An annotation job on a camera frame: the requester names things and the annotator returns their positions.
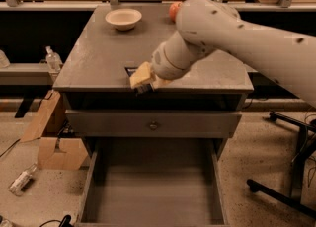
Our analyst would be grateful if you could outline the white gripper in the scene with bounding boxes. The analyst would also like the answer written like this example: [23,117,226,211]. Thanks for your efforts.
[129,31,214,90]

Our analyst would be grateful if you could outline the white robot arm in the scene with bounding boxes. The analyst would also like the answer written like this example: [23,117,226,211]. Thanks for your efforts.
[129,0,316,107]

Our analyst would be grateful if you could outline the round metal drawer knob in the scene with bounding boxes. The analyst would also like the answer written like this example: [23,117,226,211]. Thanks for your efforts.
[149,121,158,130]

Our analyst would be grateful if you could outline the closed grey top drawer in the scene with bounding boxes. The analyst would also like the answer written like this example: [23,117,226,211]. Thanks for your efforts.
[66,110,241,138]

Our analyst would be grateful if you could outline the grey drawer cabinet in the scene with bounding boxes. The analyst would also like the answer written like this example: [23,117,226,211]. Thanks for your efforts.
[52,3,255,227]

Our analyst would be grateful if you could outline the open grey middle drawer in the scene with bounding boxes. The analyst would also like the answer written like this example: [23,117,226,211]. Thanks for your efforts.
[75,138,229,227]

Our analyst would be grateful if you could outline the white paper bowl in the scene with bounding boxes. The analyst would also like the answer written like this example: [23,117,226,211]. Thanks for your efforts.
[105,9,142,31]

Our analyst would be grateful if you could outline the red apple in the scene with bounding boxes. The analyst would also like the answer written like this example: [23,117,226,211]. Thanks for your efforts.
[169,2,182,22]

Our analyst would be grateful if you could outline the clear sanitizer bottle left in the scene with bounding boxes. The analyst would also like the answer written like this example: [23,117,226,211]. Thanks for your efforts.
[45,46,62,72]

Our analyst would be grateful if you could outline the brown cardboard box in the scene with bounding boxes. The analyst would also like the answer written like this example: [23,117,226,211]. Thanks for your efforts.
[21,91,89,170]

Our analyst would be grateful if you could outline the black object bottom edge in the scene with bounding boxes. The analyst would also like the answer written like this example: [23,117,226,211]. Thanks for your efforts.
[58,215,72,227]

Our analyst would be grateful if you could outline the plastic bottle on floor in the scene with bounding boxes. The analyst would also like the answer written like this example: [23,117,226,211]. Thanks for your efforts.
[8,163,38,196]

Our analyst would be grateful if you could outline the black chair base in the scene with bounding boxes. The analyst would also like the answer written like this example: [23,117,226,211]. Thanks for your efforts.
[246,110,316,219]

